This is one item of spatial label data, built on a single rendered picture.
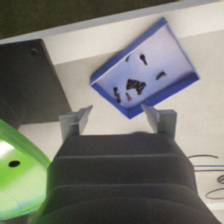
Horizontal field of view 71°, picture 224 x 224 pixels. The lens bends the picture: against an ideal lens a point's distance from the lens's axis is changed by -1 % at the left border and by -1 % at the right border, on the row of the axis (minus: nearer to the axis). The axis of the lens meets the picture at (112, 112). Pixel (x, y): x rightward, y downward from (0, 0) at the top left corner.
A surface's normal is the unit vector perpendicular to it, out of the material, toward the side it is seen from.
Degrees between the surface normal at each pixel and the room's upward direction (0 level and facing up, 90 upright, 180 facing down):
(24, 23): 0
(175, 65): 0
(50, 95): 0
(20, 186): 24
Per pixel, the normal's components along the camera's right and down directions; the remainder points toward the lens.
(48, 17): 0.00, 0.70
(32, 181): 0.42, 0.61
